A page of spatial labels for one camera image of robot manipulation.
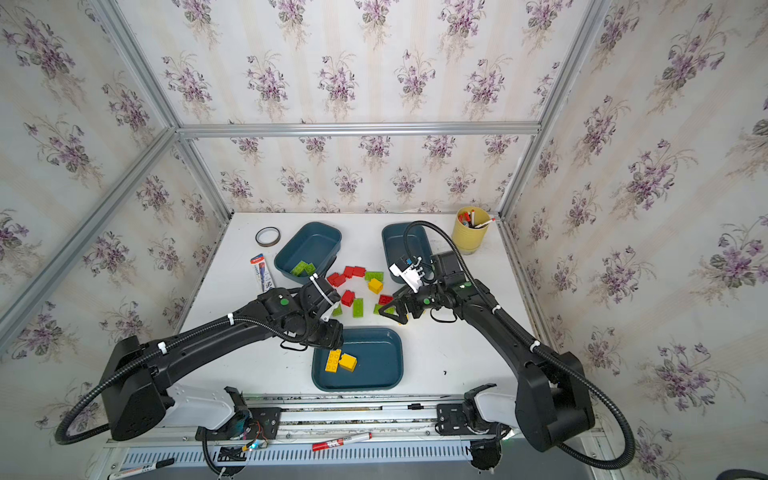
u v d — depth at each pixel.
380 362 0.82
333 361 0.82
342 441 0.70
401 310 0.68
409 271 0.70
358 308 0.93
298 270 1.01
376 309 0.93
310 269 1.01
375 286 0.97
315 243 1.11
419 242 1.10
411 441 0.72
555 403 0.40
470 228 0.99
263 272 1.01
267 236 1.13
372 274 1.01
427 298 0.69
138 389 0.38
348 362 0.81
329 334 0.68
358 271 1.02
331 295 0.62
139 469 0.67
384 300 0.96
